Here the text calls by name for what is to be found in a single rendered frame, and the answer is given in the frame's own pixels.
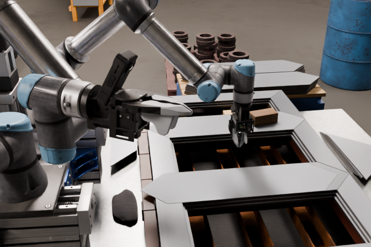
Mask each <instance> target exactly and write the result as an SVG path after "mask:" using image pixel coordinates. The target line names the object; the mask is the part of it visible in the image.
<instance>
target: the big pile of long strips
mask: <svg viewBox="0 0 371 247"><path fill-rule="evenodd" d="M253 62H254V63H255V74H256V75H255V83H254V92H256V91H266V90H282V91H283V92H284V94H285V95H297V94H307V93H308V92H309V91H310V90H312V89H313V88H314V87H316V85H317V82H318V80H319V78H320V77H318V76H313V75H310V74H306V72H305V69H304V66H303V65H302V64H299V63H295V62H290V61H286V60H274V61H253ZM216 64H222V65H234V64H235V62H226V63H216ZM180 75H181V78H182V80H185V81H187V82H188V80H187V79H186V78H185V77H184V76H183V75H182V74H181V73H180ZM185 86H186V87H185V91H184V94H187V95H198V94H197V89H196V88H195V87H194V85H192V84H191V83H190V82H189V83H187V85H185ZM233 89H234V86H233V85H224V86H223V88H222V90H221V93H233Z"/></svg>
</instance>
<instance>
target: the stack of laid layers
mask: <svg viewBox="0 0 371 247"><path fill-rule="evenodd" d="M184 104H185V105H186V106H187V107H189V108H190V109H206V108H224V107H231V106H233V105H234V104H233V100H225V101H213V102H210V103H207V102H196V103H184ZM252 105H269V107H270V108H273V109H274V110H275V111H279V109H278V108H277V106H276V105H275V103H274V102H273V101H272V99H271V98H263V99H253V101H252ZM283 137H291V138H292V140H293V141H294V143H295V144H296V146H297V147H298V148H299V150H300V151H301V153H302V154H303V156H304V157H305V159H306V160H307V161H308V163H309V164H311V165H314V166H317V167H319V168H323V169H325V170H328V171H331V172H333V173H336V174H338V175H337V176H336V177H335V179H334V180H333V181H332V183H331V184H330V185H329V186H328V188H327V189H326V190H325V191H315V192H302V193H295V194H282V195H269V196H256V197H244V198H231V199H224V200H211V201H197V202H184V203H182V204H183V209H184V214H185V219H186V223H187V228H188V234H189V239H190V244H191V247H195V246H194V241H193V236H192V231H191V228H190V222H189V218H188V212H195V211H207V210H220V209H227V208H239V207H251V206H264V205H276V204H283V203H295V202H307V201H319V200H332V199H334V201H335V202H336V203H337V205H338V207H339V208H340V209H341V211H342V212H343V214H344V215H345V216H346V218H347V219H348V221H349V222H350V224H351V225H352V227H353V228H354V230H355V231H356V232H357V234H358V235H359V237H360V238H361V240H362V241H363V243H371V236H370V235H369V233H368V232H367V231H366V229H365V228H364V227H363V225H362V224H361V222H360V221H359V219H358V218H357V217H356V215H355V214H354V213H353V211H352V210H351V209H350V207H349V206H348V204H347V203H346V202H345V200H344V199H343V197H342V196H341V195H340V193H339V192H338V191H337V190H338V188H339V187H340V186H341V184H342V183H343V182H344V180H345V178H346V177H347V176H348V174H349V173H348V172H345V171H342V170H339V169H336V168H333V167H330V166H328V165H325V164H322V163H319V162H317V161H316V160H315V159H314V157H313V156H312V155H311V153H310V152H309V151H308V149H307V148H306V147H305V145H304V144H303V142H302V141H301V139H300V138H299V137H298V135H297V134H296V133H295V131H294V130H279V131H262V132H254V133H252V132H251V133H248V134H247V140H252V139H268V138H283ZM169 139H170V143H171V148H172V153H173V159H174V164H175V167H176V173H178V172H179V170H178V165H177V160H176V155H175V151H174V146H173V145H181V144H197V143H213V142H228V141H233V139H232V137H231V134H221V135H205V136H189V137H173V138H169Z"/></svg>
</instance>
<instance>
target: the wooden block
mask: <svg viewBox="0 0 371 247"><path fill-rule="evenodd" d="M250 114H251V116H252V117H253V119H254V121H255V123H254V126H260V125H266V124H272V123H276V122H278V112H276V111H275V110H274V109H273V108H268V109H262V110H255V111H250Z"/></svg>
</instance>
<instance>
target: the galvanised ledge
mask: <svg viewBox="0 0 371 247"><path fill-rule="evenodd" d="M111 139H112V138H111V137H109V129H108V133H107V140H106V144H105V146H102V151H101V159H102V169H103V173H102V180H101V184H94V194H95V200H96V208H95V213H94V220H95V216H96V209H97V203H98V199H99V198H104V199H105V201H104V209H103V217H102V224H101V229H100V236H99V244H98V247H146V245H145V230H144V221H142V210H141V201H142V191H141V175H140V160H139V155H138V153H137V151H136V152H134V153H133V154H131V155H129V156H128V157H126V158H124V159H123V160H121V161H120V162H118V163H116V164H114V165H113V166H112V167H110V150H111ZM135 140H136V146H137V141H138V139H135ZM125 189H128V190H130V191H132V192H133V193H134V195H135V197H136V200H137V206H138V218H137V220H136V221H134V222H122V221H121V220H120V219H118V218H116V217H115V216H114V214H113V211H112V198H113V196H114V195H116V194H119V193H121V192H122V191H123V190H125ZM94 220H93V226H94ZM92 233H93V227H92ZM92 233H91V234H90V235H89V238H90V243H91V239H92Z"/></svg>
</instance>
